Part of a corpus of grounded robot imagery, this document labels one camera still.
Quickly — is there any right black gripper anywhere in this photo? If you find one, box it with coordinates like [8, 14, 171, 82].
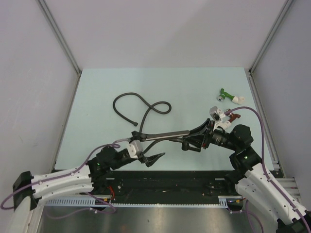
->
[182, 118, 239, 151]

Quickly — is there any dark metal faucet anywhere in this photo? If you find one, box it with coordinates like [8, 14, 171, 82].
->
[130, 130, 190, 142]

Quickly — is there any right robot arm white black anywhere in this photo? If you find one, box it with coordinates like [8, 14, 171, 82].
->
[182, 119, 311, 233]

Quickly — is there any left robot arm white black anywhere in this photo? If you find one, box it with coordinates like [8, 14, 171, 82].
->
[13, 144, 165, 210]

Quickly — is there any green tap white elbow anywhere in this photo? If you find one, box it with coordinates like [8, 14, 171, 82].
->
[217, 88, 245, 105]

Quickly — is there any brown tap white elbow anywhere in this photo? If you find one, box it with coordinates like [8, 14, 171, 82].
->
[219, 112, 241, 130]

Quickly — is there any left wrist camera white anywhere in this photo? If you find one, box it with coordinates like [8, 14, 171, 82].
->
[127, 140, 143, 159]

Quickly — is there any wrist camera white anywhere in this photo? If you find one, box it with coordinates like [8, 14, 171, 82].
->
[127, 140, 143, 159]
[209, 106, 231, 130]

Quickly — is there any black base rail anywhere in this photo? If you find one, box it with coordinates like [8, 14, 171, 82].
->
[91, 170, 240, 205]

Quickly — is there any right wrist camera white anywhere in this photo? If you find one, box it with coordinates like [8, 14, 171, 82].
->
[209, 106, 231, 130]

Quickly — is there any white slotted cable duct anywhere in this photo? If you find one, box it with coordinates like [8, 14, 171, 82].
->
[45, 196, 242, 208]

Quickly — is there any right aluminium frame post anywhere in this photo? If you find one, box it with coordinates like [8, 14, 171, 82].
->
[248, 0, 296, 75]

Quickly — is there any aluminium frame post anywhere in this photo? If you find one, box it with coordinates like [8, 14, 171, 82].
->
[248, 0, 296, 75]
[36, 0, 82, 77]

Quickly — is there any left aluminium frame post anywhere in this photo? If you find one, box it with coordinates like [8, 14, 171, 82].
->
[36, 0, 82, 77]

